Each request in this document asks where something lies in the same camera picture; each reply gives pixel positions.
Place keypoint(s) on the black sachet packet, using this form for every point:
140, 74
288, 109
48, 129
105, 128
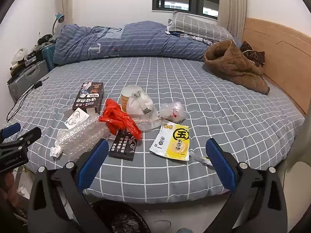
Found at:
122, 148

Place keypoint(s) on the small white wrapper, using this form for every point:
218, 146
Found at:
200, 159

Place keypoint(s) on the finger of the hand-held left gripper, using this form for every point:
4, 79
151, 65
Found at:
9, 129
26, 137

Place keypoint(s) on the dark brown snack box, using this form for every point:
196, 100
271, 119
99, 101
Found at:
90, 97

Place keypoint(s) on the teal suitcase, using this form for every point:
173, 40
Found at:
48, 53

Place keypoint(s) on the red plastic bag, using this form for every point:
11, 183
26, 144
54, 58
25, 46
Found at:
114, 116

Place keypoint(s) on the yellow paper cup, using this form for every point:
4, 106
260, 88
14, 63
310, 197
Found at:
126, 97

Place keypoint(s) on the black lined trash bin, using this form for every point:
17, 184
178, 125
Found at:
121, 219

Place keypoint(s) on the grey suitcase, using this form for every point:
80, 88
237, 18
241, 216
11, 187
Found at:
26, 77

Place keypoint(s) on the narrow beige curtain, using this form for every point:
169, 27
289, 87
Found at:
66, 0

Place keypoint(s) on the blue slipper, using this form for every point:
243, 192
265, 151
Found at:
184, 231

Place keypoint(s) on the beige chair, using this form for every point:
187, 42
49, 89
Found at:
300, 174

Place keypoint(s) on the grey checked pillow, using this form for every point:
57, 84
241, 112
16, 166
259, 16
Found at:
199, 28

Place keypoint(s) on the white barcode plastic bag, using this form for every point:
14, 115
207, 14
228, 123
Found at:
141, 104

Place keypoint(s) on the wide beige curtain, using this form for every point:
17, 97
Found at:
233, 4

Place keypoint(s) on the clear zip bag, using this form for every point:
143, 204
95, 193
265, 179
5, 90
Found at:
148, 125

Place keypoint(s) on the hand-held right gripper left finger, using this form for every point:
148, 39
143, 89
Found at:
93, 160

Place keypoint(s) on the dark brown patterned garment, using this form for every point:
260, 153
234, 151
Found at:
252, 53

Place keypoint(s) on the clear bubble wrap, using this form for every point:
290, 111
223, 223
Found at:
80, 136

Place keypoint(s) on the brown padded jacket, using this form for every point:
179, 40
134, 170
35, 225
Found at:
230, 65

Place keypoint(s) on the bed with grey checked sheet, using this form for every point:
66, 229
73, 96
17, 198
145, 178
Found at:
218, 116

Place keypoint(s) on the clear plastic bag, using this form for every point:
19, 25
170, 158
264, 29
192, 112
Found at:
171, 111

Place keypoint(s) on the white round gadget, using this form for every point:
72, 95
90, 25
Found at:
19, 54

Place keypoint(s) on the blue striped duvet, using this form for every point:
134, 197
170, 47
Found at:
145, 41

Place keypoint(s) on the pile of dark items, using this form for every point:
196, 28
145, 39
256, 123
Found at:
29, 58

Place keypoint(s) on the dark cloth bundle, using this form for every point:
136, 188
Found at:
46, 38

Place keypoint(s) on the blue desk lamp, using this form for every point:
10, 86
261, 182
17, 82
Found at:
60, 17

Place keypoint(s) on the small white printed box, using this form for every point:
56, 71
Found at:
76, 119

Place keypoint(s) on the wooden headboard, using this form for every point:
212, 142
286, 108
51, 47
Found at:
286, 60

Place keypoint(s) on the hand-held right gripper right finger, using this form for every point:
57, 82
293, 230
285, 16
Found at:
220, 162

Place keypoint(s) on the yellow snack packet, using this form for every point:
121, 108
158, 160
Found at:
172, 143

